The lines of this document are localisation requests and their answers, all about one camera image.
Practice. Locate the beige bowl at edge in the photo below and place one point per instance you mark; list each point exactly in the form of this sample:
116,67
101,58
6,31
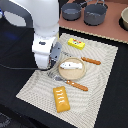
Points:
124,16

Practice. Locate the fork with wooden handle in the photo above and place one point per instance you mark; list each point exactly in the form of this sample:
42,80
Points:
69,82

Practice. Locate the grey toy pot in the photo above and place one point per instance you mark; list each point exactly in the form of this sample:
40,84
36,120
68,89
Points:
94,14
72,11

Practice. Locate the round wooden plate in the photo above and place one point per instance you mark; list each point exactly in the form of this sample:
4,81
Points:
72,74

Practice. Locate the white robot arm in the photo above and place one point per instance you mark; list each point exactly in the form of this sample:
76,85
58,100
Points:
43,17

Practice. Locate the left grey toy pot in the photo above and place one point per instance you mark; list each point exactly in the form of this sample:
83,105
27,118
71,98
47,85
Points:
72,11

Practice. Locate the right grey toy pot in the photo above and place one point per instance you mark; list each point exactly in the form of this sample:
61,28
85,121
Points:
94,14

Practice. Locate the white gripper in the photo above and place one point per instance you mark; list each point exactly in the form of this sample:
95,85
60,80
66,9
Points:
46,50

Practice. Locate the woven beige placemat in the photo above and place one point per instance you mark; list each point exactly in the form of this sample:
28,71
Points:
84,104

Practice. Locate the toy bread loaf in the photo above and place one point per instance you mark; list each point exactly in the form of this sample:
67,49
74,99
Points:
61,99

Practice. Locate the knife with wooden handle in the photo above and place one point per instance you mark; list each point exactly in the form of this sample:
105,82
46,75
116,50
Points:
83,58

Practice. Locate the yellow butter box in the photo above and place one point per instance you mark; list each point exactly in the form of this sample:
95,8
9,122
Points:
76,43

